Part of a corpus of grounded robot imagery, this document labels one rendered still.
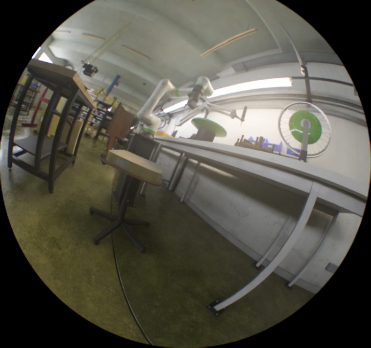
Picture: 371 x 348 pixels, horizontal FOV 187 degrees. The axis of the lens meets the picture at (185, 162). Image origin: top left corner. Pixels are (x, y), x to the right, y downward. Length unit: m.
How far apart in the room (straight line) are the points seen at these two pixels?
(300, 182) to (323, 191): 0.12
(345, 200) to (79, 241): 1.36
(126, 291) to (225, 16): 4.34
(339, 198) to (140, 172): 0.95
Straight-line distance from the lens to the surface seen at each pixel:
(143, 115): 1.13
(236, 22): 3.66
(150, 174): 0.61
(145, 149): 1.20
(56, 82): 1.23
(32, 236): 0.97
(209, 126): 0.83
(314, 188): 0.56
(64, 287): 0.79
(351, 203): 0.65
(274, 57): 2.97
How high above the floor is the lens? 0.74
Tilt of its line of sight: 1 degrees down
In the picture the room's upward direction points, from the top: 23 degrees clockwise
